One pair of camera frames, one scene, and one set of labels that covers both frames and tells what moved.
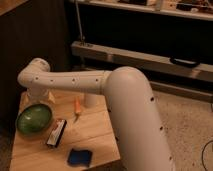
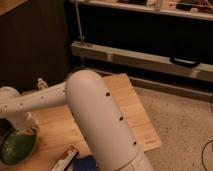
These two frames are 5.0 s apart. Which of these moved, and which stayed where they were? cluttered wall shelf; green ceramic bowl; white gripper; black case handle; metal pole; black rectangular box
Moved: green ceramic bowl; white gripper; black rectangular box
Stayed: cluttered wall shelf; metal pole; black case handle
